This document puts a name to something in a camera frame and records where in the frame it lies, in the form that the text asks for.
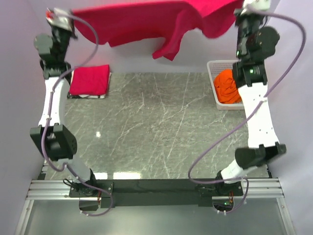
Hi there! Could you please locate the red t-shirt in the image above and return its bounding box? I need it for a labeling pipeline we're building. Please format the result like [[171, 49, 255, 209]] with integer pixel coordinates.
[[73, 0, 243, 61], [69, 65, 111, 96]]

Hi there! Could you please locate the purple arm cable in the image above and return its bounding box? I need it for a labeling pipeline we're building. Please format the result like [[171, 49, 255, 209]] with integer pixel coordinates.
[[40, 12, 114, 217], [187, 6, 307, 213]]

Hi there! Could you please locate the crumpled orange t-shirt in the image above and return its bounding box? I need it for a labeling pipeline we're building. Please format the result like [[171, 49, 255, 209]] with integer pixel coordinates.
[[214, 69, 242, 104]]

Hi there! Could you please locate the folded red t-shirt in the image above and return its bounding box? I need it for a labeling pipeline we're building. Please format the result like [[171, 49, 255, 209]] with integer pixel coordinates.
[[69, 65, 111, 96]]

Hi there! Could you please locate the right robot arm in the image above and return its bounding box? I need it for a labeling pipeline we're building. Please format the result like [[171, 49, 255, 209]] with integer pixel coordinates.
[[214, 9, 287, 195]]

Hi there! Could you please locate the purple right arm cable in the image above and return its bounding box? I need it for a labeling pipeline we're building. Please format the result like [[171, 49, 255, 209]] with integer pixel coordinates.
[[187, 6, 307, 213]]

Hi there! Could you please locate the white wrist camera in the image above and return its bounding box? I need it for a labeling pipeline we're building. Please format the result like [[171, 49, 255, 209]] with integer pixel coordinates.
[[243, 0, 271, 11], [46, 8, 74, 32]]

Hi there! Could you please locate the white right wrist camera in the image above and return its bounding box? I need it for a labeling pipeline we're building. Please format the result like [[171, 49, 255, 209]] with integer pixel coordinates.
[[243, 0, 271, 11]]

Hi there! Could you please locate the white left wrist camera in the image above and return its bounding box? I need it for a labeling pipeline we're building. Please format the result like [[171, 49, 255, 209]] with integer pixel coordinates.
[[46, 8, 74, 32]]

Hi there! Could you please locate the white plastic basket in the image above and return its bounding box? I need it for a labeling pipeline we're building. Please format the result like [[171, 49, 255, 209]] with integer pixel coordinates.
[[207, 60, 244, 110]]

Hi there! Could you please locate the aluminium extrusion rail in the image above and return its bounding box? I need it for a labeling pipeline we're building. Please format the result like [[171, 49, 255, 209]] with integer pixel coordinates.
[[26, 178, 285, 200]]

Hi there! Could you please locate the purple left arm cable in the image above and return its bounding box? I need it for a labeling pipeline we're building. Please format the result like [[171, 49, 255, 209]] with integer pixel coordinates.
[[40, 12, 114, 217]]

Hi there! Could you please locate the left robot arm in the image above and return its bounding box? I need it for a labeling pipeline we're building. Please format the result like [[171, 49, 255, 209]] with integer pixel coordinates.
[[30, 19, 98, 197]]

